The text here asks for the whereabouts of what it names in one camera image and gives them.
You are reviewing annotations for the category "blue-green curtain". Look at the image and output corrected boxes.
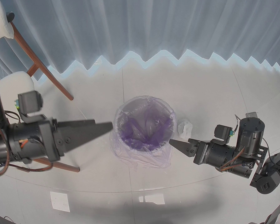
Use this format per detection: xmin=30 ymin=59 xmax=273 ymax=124
xmin=0 ymin=0 xmax=280 ymax=81

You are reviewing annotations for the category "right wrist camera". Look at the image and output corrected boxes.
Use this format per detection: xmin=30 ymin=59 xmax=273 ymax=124
xmin=214 ymin=124 xmax=235 ymax=145

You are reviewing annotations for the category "white paper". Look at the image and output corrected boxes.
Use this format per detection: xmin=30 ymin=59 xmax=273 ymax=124
xmin=177 ymin=118 xmax=193 ymax=139

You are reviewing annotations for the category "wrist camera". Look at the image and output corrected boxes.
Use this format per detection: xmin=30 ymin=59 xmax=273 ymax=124
xmin=214 ymin=124 xmax=235 ymax=145
xmin=16 ymin=91 xmax=48 ymax=124

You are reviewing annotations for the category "white trash bin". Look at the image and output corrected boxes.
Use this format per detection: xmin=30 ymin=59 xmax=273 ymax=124
xmin=115 ymin=97 xmax=176 ymax=152

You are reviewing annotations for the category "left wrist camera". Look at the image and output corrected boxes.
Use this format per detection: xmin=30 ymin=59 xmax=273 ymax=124
xmin=16 ymin=91 xmax=48 ymax=124

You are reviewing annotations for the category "wooden chair with white cushions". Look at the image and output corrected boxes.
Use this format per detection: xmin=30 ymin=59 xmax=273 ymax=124
xmin=0 ymin=0 xmax=81 ymax=173

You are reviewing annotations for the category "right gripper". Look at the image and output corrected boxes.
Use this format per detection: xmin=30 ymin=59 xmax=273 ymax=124
xmin=193 ymin=140 xmax=239 ymax=170

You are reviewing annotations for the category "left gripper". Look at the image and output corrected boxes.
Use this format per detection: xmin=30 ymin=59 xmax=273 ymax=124
xmin=7 ymin=117 xmax=114 ymax=165

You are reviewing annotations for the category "purple plastic bag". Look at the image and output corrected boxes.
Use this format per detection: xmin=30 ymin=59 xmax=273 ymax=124
xmin=109 ymin=95 xmax=178 ymax=172

